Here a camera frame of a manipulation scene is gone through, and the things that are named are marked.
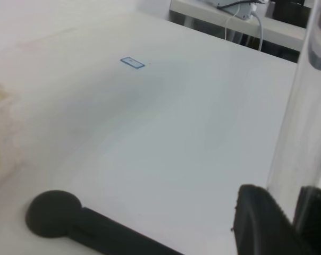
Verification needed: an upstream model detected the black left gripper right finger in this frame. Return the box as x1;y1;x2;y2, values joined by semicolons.
293;186;321;254

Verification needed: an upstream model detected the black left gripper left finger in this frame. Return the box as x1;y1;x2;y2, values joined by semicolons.
233;184;309;254

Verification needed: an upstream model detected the clear glass test tube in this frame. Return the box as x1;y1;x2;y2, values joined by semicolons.
267;1;321;230

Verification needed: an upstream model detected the neighbouring white desk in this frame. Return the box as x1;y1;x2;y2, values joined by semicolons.
170;1;306;51

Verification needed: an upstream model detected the white test tube rack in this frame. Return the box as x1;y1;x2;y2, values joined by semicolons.
0;83;22;183

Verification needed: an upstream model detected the black round-headed tool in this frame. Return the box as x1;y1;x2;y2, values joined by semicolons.
25;190;178;255

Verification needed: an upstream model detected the blue rectangle marker sticker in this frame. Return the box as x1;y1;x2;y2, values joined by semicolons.
120;57;145;69

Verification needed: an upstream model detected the white cable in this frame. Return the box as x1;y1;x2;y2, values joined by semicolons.
224;2;265;53

